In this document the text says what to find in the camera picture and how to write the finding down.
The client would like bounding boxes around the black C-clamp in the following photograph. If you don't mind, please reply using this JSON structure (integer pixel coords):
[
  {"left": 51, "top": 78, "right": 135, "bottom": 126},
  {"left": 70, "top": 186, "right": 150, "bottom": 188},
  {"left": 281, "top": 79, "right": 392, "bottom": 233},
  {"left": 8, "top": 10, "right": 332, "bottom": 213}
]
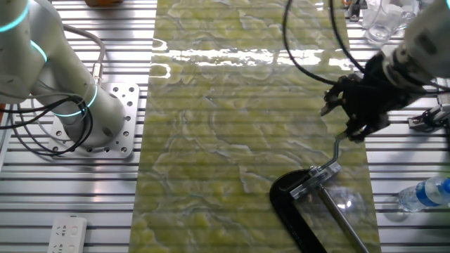
[{"left": 269, "top": 169, "right": 370, "bottom": 253}]

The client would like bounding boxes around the green marble pattern mat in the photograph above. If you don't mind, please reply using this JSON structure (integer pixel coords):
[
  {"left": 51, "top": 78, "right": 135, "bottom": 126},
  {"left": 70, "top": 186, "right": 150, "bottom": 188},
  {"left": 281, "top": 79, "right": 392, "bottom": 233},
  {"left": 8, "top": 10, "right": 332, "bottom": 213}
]
[{"left": 128, "top": 0, "right": 383, "bottom": 253}]

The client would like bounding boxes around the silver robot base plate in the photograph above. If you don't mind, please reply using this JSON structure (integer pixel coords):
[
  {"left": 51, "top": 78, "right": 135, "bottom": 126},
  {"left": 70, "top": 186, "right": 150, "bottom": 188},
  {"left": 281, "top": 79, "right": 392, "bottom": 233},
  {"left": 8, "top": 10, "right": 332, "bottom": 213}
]
[{"left": 47, "top": 82, "right": 141, "bottom": 160}]

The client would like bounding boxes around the clear glass mug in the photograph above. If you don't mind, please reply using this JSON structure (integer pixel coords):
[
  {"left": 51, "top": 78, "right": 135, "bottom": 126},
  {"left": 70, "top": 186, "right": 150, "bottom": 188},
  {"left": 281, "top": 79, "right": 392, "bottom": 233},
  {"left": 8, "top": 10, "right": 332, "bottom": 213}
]
[{"left": 361, "top": 0, "right": 419, "bottom": 46}]

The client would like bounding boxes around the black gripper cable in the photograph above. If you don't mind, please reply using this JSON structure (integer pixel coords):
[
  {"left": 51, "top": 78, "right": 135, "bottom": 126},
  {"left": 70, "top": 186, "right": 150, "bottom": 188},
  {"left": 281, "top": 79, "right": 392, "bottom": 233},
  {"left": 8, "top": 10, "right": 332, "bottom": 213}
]
[
  {"left": 328, "top": 0, "right": 367, "bottom": 75},
  {"left": 282, "top": 0, "right": 338, "bottom": 86}
]

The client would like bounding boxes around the white power strip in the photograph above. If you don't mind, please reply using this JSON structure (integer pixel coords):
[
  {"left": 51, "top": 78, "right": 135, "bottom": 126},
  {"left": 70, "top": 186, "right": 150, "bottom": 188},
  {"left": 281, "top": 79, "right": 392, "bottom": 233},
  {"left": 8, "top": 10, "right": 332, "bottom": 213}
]
[{"left": 47, "top": 216, "right": 88, "bottom": 253}]

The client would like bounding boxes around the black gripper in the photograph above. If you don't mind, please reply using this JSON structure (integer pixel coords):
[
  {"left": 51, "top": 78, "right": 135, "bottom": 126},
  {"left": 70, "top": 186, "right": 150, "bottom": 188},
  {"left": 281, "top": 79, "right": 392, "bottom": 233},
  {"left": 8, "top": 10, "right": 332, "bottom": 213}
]
[{"left": 320, "top": 52, "right": 423, "bottom": 143}]

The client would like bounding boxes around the black metal bracket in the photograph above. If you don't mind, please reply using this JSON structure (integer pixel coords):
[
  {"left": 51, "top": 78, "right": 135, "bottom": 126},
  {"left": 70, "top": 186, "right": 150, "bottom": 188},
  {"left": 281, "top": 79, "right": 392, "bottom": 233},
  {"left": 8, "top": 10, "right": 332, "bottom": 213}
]
[{"left": 347, "top": 0, "right": 367, "bottom": 22}]

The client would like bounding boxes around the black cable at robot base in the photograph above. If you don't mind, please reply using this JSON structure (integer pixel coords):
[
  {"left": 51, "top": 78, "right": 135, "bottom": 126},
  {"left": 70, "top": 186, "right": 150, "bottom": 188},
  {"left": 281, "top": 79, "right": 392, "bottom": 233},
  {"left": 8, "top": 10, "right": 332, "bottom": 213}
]
[{"left": 0, "top": 91, "right": 95, "bottom": 156}]

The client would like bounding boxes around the clear water bottle blue label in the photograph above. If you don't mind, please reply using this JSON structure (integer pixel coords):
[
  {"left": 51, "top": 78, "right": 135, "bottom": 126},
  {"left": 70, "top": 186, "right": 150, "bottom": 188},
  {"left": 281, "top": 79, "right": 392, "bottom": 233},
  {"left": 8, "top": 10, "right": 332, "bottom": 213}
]
[{"left": 397, "top": 176, "right": 450, "bottom": 213}]

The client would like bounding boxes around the silver lever with red handle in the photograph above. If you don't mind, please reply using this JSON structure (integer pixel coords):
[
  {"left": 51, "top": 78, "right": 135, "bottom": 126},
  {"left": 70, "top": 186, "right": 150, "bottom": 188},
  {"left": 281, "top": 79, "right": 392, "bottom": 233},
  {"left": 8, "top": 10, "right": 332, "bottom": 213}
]
[{"left": 290, "top": 131, "right": 349, "bottom": 200}]

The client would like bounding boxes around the grey cable with metal connector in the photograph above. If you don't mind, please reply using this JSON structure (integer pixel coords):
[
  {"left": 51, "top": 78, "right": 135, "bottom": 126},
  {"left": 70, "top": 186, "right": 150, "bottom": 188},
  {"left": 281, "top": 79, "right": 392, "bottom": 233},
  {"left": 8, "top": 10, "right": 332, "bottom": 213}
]
[{"left": 58, "top": 22, "right": 107, "bottom": 86}]

